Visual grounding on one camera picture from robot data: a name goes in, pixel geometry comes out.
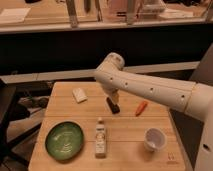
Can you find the black chair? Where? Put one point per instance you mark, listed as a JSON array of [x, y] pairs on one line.
[[8, 103]]

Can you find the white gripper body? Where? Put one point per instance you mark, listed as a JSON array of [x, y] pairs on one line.
[[114, 97]]

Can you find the black rectangular block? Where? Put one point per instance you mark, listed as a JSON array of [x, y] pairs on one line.
[[113, 107]]

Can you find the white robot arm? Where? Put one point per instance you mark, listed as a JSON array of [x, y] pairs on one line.
[[191, 98]]

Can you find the white bottle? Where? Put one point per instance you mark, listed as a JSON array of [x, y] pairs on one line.
[[100, 139]]

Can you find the white paper sheet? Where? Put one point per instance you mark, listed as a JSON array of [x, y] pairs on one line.
[[13, 15]]

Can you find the green plate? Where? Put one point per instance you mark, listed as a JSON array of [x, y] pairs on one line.
[[64, 141]]

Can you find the orange carrot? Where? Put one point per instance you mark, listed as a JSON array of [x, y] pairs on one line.
[[141, 108]]

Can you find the white sponge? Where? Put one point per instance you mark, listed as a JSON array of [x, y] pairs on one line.
[[79, 95]]

